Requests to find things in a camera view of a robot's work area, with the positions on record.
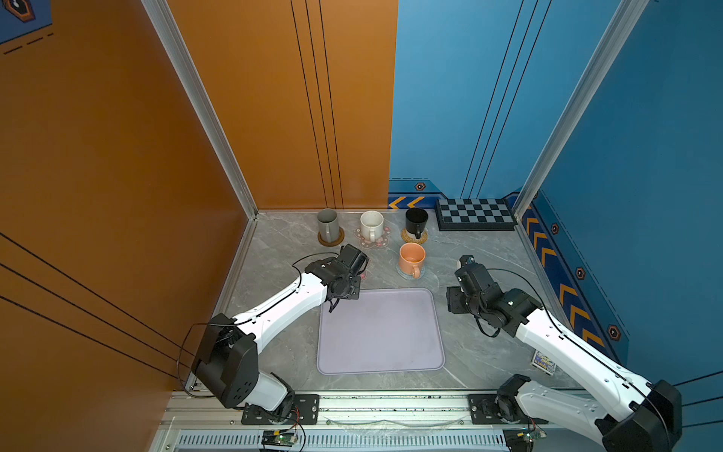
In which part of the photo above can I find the brown wooden coaster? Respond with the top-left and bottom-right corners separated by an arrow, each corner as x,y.
317,228 -> 346,248

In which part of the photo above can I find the grey mug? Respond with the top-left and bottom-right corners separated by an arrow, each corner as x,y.
316,208 -> 340,242

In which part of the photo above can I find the pink flower coaster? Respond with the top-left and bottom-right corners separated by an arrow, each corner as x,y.
355,226 -> 391,249

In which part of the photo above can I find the white mug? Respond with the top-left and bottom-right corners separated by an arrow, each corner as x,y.
360,210 -> 384,242

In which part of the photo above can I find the blue woven round coaster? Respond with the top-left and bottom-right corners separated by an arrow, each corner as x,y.
395,266 -> 427,281

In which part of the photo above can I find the orange mug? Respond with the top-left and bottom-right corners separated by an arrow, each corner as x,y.
398,243 -> 427,280

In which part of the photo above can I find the rattan woven round coaster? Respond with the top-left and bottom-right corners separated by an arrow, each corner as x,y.
401,229 -> 429,245

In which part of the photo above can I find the black mug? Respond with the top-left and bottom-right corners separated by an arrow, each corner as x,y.
405,207 -> 429,239

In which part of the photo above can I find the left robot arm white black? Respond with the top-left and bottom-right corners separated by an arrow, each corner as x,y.
191,250 -> 368,418

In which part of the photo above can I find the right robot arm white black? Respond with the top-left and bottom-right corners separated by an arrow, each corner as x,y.
446,284 -> 683,451

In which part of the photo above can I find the small printed card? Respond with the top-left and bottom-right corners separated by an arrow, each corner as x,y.
531,350 -> 557,376

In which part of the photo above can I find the lavender silicone tray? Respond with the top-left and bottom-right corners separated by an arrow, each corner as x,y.
317,288 -> 445,376

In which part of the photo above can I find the black checkerboard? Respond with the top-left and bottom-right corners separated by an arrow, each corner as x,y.
435,199 -> 517,232

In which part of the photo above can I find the circuit board right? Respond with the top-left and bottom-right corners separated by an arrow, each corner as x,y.
503,429 -> 547,452

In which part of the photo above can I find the green circuit board left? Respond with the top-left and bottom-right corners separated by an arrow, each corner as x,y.
260,431 -> 301,451

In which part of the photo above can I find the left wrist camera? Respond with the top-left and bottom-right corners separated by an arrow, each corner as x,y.
338,244 -> 369,276

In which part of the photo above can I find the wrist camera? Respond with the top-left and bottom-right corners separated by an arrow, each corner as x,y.
455,254 -> 495,296
338,244 -> 369,276

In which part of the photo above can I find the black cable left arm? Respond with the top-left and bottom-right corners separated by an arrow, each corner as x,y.
176,250 -> 340,399

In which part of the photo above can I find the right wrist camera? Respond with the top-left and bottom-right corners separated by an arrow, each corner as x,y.
455,254 -> 495,296

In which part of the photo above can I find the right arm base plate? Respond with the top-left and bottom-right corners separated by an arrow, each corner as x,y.
467,393 -> 506,425

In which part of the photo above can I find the aluminium front rail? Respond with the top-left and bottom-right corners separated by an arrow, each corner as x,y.
160,389 -> 631,431

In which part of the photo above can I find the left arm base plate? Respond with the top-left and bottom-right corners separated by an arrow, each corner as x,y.
241,394 -> 320,426

